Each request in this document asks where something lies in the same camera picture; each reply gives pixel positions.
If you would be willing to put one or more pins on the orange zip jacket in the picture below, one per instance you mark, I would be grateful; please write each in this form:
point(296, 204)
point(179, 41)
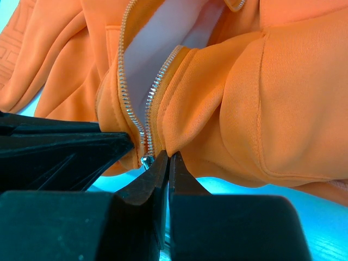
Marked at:
point(252, 92)

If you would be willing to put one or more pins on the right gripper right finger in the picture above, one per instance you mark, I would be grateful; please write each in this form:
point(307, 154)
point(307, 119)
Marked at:
point(204, 226)

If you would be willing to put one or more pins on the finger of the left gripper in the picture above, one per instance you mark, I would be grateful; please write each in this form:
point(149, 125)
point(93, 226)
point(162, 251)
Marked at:
point(53, 155)

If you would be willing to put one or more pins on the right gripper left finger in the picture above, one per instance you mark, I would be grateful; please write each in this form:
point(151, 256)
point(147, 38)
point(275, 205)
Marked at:
point(126, 225)

